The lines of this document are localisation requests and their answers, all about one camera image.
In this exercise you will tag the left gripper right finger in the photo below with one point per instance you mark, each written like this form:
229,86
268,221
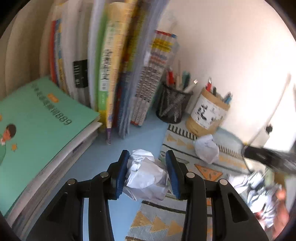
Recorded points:
231,217

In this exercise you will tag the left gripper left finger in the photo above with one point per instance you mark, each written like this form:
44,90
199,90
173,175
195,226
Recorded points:
62,219

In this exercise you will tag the white paper ball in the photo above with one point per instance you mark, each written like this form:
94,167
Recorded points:
146,178

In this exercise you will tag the person's right hand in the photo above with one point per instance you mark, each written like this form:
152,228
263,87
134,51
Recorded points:
282,215

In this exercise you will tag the stack of books under green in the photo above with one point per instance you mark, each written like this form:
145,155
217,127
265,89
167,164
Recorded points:
24,211

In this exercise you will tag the crumpled paper ball on mat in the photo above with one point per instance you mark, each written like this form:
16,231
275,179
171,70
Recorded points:
206,149

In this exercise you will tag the patterned woven table mat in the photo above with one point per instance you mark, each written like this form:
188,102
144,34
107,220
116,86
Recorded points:
164,220

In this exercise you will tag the bamboo pen holder with label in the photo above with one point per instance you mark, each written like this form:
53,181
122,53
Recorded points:
207,115

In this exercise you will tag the black mesh pen holder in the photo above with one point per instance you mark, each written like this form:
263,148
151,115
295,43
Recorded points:
172,104

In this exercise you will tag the row of upright books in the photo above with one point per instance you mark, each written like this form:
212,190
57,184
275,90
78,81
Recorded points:
94,51

